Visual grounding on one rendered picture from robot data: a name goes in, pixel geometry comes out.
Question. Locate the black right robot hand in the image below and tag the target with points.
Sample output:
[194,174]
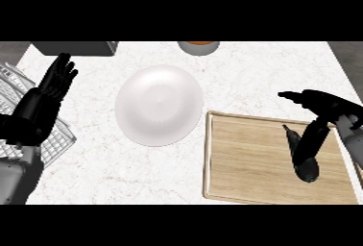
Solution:
[331,105]

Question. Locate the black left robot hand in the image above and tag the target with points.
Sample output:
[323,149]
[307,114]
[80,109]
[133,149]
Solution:
[37,112]

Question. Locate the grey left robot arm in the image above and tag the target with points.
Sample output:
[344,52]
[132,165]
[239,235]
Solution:
[14,176]

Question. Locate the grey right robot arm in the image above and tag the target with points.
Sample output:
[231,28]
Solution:
[353,141]

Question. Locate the dark purple eggplant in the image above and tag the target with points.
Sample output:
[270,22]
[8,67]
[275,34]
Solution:
[307,173]

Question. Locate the pale wooden tray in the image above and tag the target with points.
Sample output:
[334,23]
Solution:
[250,160]

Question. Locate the white oval plate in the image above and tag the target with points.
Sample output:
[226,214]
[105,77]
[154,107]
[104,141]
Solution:
[158,105]

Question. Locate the dark grey box appliance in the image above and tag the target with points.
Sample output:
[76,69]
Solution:
[76,48]

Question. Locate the grey cup with orange content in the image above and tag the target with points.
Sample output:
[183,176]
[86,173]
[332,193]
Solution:
[198,48]

